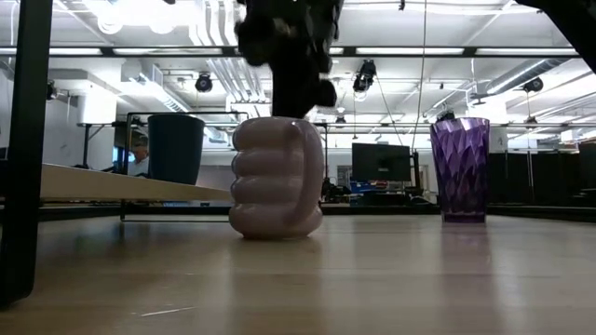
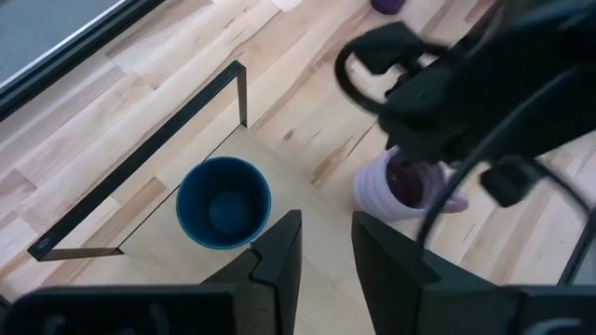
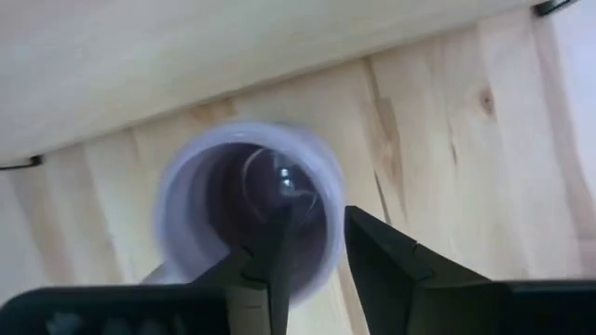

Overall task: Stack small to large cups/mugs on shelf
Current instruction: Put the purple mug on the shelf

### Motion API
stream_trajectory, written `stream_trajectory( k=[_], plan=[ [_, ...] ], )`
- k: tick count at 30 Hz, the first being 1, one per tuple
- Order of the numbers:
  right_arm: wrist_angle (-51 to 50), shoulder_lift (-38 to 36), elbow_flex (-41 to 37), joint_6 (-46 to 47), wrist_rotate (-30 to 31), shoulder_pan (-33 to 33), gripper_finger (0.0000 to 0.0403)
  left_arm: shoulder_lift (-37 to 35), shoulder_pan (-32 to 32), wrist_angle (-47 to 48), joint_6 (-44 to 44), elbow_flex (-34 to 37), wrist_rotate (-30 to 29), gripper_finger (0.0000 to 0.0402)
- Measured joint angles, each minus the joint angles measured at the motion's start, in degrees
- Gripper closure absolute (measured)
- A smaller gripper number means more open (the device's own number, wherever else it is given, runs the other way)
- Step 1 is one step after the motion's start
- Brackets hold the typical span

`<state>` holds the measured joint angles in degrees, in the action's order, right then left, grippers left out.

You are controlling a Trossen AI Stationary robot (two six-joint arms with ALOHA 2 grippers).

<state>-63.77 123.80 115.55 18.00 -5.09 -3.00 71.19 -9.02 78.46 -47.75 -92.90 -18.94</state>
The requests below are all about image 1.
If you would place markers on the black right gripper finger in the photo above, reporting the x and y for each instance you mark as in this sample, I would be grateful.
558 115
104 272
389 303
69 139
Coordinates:
321 90
288 90

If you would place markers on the pink ribbed ceramic mug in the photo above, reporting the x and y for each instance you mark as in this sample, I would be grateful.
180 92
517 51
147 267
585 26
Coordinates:
277 181

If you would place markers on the blue plastic cup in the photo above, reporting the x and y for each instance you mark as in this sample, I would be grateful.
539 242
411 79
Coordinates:
176 149

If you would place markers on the purple faceted plastic cup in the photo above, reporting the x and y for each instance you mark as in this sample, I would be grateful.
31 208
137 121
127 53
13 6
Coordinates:
460 167

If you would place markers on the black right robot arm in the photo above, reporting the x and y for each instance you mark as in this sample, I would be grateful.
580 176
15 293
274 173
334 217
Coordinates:
575 23

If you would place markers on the black ceiling spot lamp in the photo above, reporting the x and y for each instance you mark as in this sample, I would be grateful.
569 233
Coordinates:
364 76
204 83
533 84

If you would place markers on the black computer monitor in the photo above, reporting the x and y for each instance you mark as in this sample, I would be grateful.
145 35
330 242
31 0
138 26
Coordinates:
381 162

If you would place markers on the person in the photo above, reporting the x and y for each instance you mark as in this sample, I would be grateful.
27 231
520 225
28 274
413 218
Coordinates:
139 163

